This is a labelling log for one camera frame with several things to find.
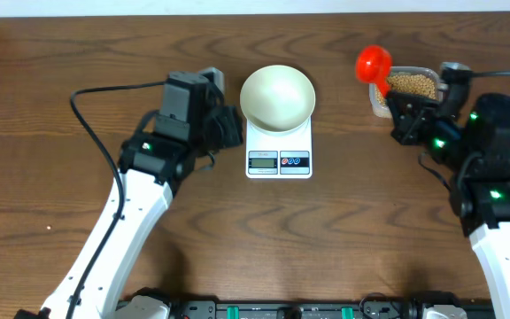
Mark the white digital kitchen scale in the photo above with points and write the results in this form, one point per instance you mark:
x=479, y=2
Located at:
x=279, y=155

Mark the white round bowl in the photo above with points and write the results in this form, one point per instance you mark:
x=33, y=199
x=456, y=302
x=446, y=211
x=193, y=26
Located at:
x=277, y=98

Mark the clear plastic soybean container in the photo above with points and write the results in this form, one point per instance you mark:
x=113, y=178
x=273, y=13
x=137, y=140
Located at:
x=406, y=79

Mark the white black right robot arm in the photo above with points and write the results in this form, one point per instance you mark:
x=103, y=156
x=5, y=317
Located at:
x=478, y=155

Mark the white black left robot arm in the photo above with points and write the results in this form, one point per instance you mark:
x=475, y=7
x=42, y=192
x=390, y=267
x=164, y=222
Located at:
x=193, y=122

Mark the red plastic measuring scoop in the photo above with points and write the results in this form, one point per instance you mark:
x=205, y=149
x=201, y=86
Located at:
x=373, y=66

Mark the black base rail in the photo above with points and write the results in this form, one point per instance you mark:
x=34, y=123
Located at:
x=308, y=310

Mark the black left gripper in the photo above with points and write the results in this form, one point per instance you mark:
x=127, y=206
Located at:
x=231, y=121

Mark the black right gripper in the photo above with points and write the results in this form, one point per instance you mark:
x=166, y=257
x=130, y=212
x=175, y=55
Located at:
x=405, y=127

